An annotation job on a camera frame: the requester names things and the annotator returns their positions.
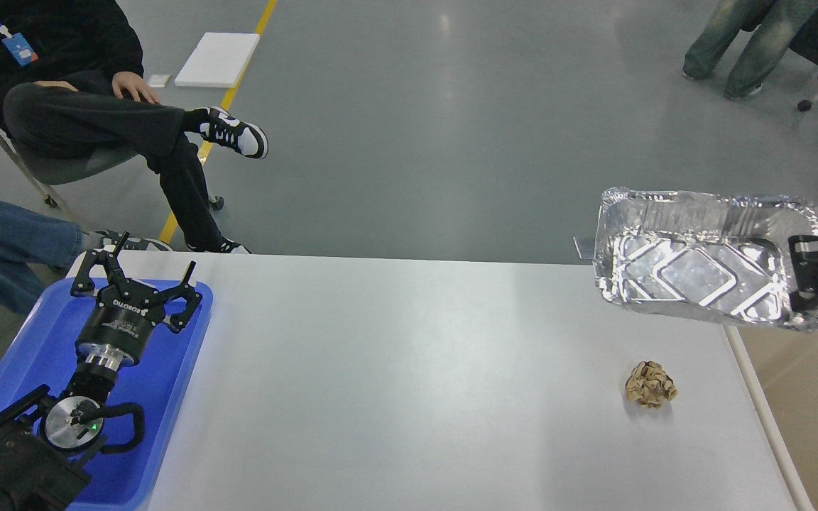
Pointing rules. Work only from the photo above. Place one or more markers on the grey office chair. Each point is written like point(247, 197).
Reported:
point(44, 172)

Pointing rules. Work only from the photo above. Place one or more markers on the seated person in black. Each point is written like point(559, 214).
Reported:
point(86, 89)

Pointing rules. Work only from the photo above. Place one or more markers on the blue id badge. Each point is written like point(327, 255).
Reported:
point(20, 50)

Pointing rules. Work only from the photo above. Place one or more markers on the white foam board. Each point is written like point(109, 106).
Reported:
point(218, 60)

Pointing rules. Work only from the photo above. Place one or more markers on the blue plastic tray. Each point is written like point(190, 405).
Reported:
point(82, 383)

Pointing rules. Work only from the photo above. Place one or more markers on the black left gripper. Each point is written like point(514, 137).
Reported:
point(121, 319)

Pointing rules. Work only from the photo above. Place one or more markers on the crumpled brown paper ball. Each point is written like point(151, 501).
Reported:
point(650, 386)

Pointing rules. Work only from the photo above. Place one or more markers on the left floor plate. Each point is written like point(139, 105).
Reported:
point(585, 247)

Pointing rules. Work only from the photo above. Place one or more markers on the aluminium foil tray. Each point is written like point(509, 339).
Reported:
point(711, 257)

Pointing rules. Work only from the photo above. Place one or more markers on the person in blue jeans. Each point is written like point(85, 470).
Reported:
point(28, 238)

